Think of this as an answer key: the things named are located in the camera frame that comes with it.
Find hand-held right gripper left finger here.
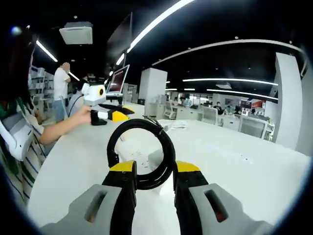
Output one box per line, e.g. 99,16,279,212
39,160,138,235

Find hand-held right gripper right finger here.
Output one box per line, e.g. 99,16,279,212
173,160,274,235

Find black charger cable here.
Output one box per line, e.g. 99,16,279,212
106,117,176,191

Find white power strip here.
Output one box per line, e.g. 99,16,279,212
113,141,166,177

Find white charger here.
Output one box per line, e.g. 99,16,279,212
157,180,176,196

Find white desk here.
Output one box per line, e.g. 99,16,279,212
26,104,313,232

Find long ceiling light strip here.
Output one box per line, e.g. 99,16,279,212
126,0,196,54

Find person's left hand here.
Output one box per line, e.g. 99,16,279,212
75,105,92,124

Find silver laptop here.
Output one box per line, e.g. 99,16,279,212
105,64,131,97

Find grey mesh office chair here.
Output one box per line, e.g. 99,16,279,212
202,106,219,124
163,101,177,119
238,117,268,140

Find white storage shelf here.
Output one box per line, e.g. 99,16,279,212
28,66,55,120

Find white ceiling air conditioner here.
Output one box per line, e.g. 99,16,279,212
59,22,94,45

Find dark hanging ceiling panel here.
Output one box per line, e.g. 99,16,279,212
107,12,134,53

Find person's dark hair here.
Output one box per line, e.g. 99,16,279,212
0,29,37,106

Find white worn chest device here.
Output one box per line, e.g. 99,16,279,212
0,114,34,161

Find white power strip cable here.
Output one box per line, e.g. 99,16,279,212
168,119,190,130

